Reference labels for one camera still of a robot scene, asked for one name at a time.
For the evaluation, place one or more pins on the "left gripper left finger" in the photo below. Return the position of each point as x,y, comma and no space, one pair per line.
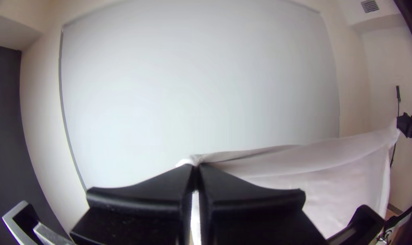
141,211

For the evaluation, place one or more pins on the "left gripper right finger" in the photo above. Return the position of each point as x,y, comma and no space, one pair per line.
253,217

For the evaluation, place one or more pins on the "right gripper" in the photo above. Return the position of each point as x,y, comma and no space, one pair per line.
411,124

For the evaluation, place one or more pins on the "grey t-shirt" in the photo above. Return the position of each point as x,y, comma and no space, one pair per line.
328,163

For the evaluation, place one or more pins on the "ceiling air vent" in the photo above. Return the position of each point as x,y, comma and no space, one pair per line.
369,6

